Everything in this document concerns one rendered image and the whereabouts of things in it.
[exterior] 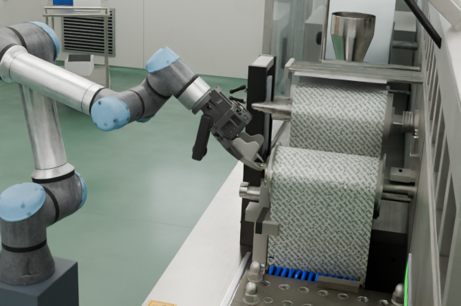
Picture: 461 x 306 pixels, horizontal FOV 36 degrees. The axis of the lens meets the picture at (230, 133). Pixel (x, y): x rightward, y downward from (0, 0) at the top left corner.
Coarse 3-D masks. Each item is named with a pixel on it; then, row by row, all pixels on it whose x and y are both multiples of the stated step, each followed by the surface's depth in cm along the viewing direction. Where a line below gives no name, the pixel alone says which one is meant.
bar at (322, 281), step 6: (318, 276) 165; (324, 276) 166; (318, 282) 164; (324, 282) 164; (330, 282) 163; (336, 282) 163; (342, 282) 164; (348, 282) 164; (354, 282) 164; (330, 288) 164; (336, 288) 164; (342, 288) 163; (348, 288) 163; (354, 288) 162
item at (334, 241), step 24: (288, 216) 168; (312, 216) 166; (336, 216) 165; (360, 216) 163; (288, 240) 170; (312, 240) 168; (336, 240) 167; (360, 240) 165; (288, 264) 171; (312, 264) 170; (336, 264) 168; (360, 264) 167
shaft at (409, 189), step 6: (384, 180) 165; (390, 180) 165; (384, 186) 165; (390, 186) 165; (396, 186) 164; (402, 186) 164; (408, 186) 164; (384, 192) 166; (390, 192) 165; (396, 192) 165; (402, 192) 164; (408, 192) 163
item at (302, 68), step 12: (288, 72) 188; (300, 72) 188; (312, 72) 187; (324, 72) 186; (336, 72) 185; (348, 72) 185; (360, 72) 187; (372, 72) 187; (384, 72) 186; (396, 72) 186; (408, 72) 188; (420, 72) 188
